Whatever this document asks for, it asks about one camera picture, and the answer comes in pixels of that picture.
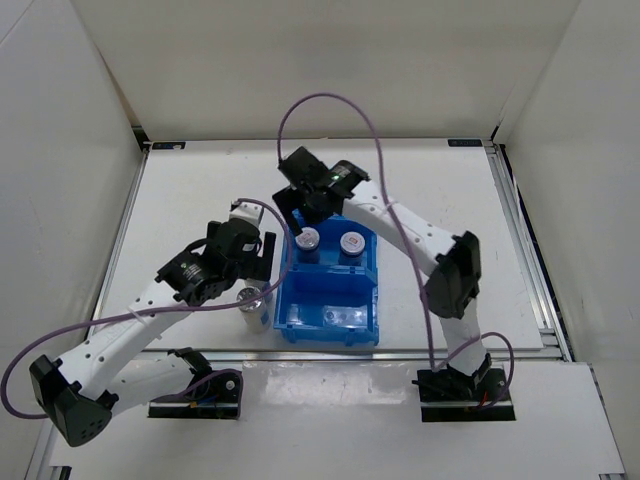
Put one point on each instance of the white lid jar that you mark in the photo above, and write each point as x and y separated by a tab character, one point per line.
352	246
307	246

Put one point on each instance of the blue bin front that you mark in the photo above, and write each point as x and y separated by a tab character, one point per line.
333	304

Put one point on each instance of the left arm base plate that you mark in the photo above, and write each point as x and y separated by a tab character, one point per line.
218	399

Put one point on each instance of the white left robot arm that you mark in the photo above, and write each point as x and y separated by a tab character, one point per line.
85	388

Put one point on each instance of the silver lid bottle front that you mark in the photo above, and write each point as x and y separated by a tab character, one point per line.
254	309

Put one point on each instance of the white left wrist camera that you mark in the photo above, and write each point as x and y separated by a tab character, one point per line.
250	212

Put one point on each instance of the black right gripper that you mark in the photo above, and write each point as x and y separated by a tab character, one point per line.
285	202

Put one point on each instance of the white lid jar front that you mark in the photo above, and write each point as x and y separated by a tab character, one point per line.
307	246

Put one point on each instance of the silver lid bottle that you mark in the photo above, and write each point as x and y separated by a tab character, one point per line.
268	297
254	309

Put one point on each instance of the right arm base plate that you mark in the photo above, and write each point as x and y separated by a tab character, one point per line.
440	402

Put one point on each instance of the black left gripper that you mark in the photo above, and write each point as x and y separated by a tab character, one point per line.
259	266

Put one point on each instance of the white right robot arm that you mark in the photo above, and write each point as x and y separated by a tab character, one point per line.
448	265

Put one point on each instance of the silver lid bottle rear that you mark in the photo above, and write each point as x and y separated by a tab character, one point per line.
268	297

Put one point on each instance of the aluminium frame rail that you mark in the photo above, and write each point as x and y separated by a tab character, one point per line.
545	311

